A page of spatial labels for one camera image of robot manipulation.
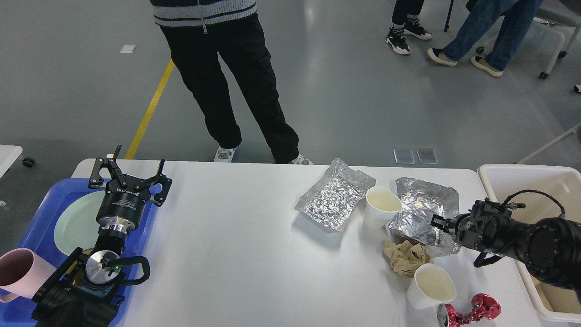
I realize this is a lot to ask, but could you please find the brown paper bag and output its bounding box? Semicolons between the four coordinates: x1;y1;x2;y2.
530;275;553;311

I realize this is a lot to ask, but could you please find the small white side table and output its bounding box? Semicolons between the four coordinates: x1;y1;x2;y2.
0;144;36;177

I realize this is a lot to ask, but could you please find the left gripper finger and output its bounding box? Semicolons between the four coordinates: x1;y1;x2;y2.
136;161;172;207
88;146;128;191

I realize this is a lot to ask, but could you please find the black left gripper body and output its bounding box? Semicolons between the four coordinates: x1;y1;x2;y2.
96;180;151;234

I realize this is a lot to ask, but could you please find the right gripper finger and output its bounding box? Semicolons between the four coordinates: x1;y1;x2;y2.
430;214;456;234

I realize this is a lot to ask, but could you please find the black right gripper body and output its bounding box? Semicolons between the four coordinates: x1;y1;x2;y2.
450;213;477;250

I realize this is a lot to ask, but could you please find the person in blue jeans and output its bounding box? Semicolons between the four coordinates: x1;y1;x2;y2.
427;0;545;79

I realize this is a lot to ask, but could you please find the person in black trousers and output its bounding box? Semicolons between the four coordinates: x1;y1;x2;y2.
151;0;312;165

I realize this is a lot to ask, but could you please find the beige plastic bin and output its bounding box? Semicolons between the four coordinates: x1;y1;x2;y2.
478;165;581;327

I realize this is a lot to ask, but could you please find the red candy wrapper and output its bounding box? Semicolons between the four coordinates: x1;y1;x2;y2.
437;292;502;327

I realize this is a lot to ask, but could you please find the pink mug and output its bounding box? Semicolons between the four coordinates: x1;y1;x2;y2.
0;248;56;303

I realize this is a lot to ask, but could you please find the white paper cup upper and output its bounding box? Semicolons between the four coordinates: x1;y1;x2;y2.
363;186;403;230

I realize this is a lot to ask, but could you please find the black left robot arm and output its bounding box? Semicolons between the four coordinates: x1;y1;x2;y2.
32;145;172;327

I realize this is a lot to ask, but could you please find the mint green plate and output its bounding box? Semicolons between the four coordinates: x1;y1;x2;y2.
54;191;104;255

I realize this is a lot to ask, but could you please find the white paper cup lower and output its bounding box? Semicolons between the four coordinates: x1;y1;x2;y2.
406;263;457;310

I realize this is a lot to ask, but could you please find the white paper cup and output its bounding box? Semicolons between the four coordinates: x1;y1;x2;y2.
363;186;403;230
406;263;457;310

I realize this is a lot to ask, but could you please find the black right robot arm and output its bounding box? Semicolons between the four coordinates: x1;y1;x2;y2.
430;194;581;296

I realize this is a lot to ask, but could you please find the foil sheet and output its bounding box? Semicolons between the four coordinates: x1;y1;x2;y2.
294;158;376;233
386;177;461;258

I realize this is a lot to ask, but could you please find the crumpled brown napkin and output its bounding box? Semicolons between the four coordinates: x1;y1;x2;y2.
384;240;433;278

